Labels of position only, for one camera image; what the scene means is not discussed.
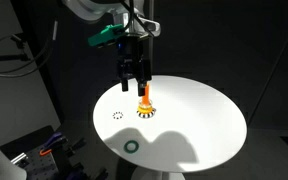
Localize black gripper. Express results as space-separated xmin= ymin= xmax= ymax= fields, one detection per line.
xmin=116 ymin=33 xmax=153 ymax=98

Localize clear plastic ring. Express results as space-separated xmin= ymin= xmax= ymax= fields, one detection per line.
xmin=138 ymin=98 xmax=155 ymax=110

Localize orange rod with base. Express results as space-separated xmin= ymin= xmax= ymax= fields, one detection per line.
xmin=137 ymin=83 xmax=156 ymax=114

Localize silver metal rod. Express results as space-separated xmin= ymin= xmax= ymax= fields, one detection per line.
xmin=9 ymin=152 xmax=29 ymax=165

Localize purple clamp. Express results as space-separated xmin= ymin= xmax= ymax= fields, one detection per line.
xmin=43 ymin=131 xmax=67 ymax=149

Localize orange clip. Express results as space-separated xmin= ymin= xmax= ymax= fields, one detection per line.
xmin=39 ymin=148 xmax=54 ymax=157

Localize black perforated breadboard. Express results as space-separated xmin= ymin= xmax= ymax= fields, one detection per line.
xmin=0 ymin=125 xmax=85 ymax=180

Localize small black white striped ring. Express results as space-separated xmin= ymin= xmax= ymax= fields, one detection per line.
xmin=112 ymin=111 xmax=125 ymax=120

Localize yellow black striped ring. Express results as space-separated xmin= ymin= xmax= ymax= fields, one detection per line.
xmin=136 ymin=108 xmax=157 ymax=120

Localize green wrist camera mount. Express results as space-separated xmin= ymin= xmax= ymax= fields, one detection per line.
xmin=87 ymin=23 xmax=126 ymax=48

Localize green ring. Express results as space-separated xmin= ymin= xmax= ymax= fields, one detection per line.
xmin=123 ymin=139 xmax=140 ymax=154

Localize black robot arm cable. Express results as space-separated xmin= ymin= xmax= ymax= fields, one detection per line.
xmin=118 ymin=0 xmax=157 ymax=36

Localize black clamp handles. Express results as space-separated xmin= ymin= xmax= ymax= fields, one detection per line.
xmin=67 ymin=137 xmax=88 ymax=156

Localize white table pedestal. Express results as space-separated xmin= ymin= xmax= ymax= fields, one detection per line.
xmin=130 ymin=164 xmax=187 ymax=180

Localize grey loose cable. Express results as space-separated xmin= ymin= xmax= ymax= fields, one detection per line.
xmin=0 ymin=39 xmax=52 ymax=78

